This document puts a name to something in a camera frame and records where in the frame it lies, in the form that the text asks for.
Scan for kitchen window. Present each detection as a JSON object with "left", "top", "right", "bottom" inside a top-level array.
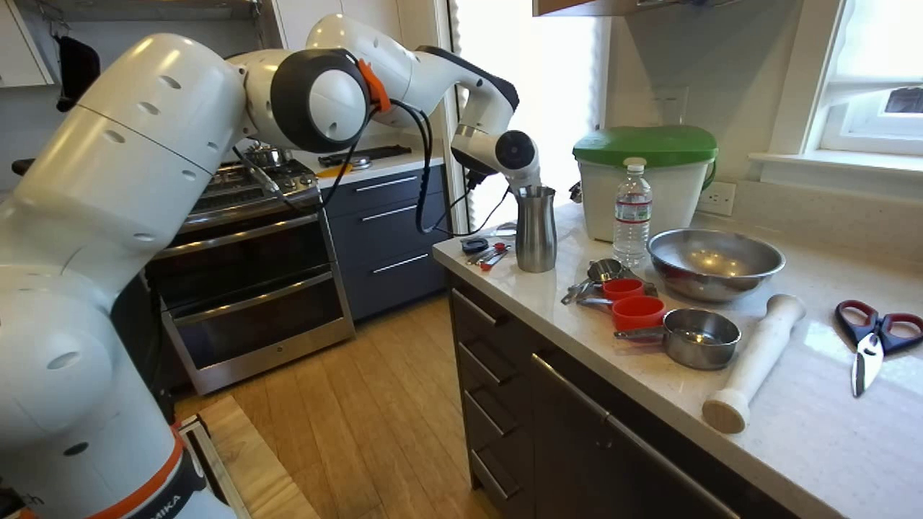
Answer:
[{"left": 815, "top": 0, "right": 923, "bottom": 161}]

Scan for red silver measuring spoons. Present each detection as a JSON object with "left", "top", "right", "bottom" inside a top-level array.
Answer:
[{"left": 475, "top": 239, "right": 509, "bottom": 274}]

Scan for small silver measuring cup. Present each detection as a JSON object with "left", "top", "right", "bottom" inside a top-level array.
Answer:
[{"left": 613, "top": 307, "right": 744, "bottom": 375}]

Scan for silver utensil holder cup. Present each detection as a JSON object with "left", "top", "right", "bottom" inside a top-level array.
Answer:
[{"left": 514, "top": 186, "right": 563, "bottom": 278}]

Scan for blue drawer cabinet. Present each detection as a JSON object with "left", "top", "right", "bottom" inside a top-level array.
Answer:
[{"left": 320, "top": 161, "right": 454, "bottom": 327}]

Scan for white bin green lid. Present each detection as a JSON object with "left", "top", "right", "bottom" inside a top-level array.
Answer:
[{"left": 570, "top": 125, "right": 720, "bottom": 245}]

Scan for long silver cabinet handle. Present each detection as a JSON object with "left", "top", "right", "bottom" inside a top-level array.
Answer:
[{"left": 527, "top": 353, "right": 744, "bottom": 519}]

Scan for small red measuring cup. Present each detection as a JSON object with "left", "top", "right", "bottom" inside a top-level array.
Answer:
[{"left": 600, "top": 278, "right": 648, "bottom": 304}]

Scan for silver drawer handle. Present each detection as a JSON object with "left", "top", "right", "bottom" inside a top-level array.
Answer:
[
  {"left": 454, "top": 340, "right": 501, "bottom": 391},
  {"left": 450, "top": 285, "right": 498, "bottom": 330},
  {"left": 466, "top": 448, "right": 514, "bottom": 506},
  {"left": 464, "top": 386, "right": 509, "bottom": 443}
]

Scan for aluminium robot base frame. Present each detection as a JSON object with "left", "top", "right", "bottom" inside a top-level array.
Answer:
[{"left": 179, "top": 414, "right": 234, "bottom": 519}]

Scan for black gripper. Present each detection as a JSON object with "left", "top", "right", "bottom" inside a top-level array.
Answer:
[{"left": 508, "top": 180, "right": 542, "bottom": 208}]

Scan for black hanging cloth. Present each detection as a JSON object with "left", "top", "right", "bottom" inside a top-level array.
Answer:
[{"left": 51, "top": 32, "right": 104, "bottom": 115}]

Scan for white wall outlet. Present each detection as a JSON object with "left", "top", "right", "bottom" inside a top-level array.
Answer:
[{"left": 697, "top": 180, "right": 739, "bottom": 219}]

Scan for stainless steel oven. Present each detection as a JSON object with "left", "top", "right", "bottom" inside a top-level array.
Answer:
[{"left": 154, "top": 157, "right": 358, "bottom": 401}]

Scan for clear plastic water bottle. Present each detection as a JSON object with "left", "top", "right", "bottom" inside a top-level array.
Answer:
[{"left": 610, "top": 157, "right": 653, "bottom": 274}]

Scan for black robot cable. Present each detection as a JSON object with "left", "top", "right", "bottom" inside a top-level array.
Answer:
[{"left": 228, "top": 91, "right": 514, "bottom": 239}]

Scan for large silver mixing bowl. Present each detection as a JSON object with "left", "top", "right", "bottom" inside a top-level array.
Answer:
[{"left": 646, "top": 225, "right": 786, "bottom": 307}]

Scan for silver measuring spoon set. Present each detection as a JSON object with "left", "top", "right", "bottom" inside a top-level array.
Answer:
[{"left": 560, "top": 258, "right": 627, "bottom": 311}]

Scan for dark kitchen counter cabinet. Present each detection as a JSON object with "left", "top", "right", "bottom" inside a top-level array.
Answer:
[{"left": 430, "top": 244, "right": 801, "bottom": 519}]

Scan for red black kitchen scissors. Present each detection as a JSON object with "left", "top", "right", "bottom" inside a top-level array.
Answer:
[{"left": 829, "top": 298, "right": 923, "bottom": 401}]

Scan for wooden cart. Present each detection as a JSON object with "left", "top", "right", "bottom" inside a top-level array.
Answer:
[{"left": 175, "top": 391, "right": 323, "bottom": 519}]

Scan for large red measuring cup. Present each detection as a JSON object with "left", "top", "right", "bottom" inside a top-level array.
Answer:
[{"left": 607, "top": 293, "right": 669, "bottom": 339}]

